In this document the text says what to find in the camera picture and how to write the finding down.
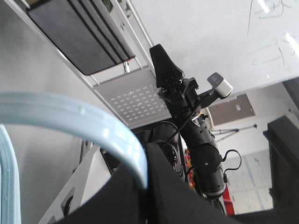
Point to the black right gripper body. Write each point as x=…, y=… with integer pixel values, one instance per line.
x=180, y=99

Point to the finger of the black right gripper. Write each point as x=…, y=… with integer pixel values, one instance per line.
x=166, y=71

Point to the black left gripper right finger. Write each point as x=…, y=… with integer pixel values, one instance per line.
x=171, y=201

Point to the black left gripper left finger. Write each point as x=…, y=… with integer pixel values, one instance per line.
x=119, y=201

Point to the light blue plastic basket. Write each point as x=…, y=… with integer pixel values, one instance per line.
x=87, y=122

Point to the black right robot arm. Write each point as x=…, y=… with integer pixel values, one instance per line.
x=205, y=157

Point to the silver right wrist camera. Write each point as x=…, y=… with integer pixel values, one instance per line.
x=221, y=85

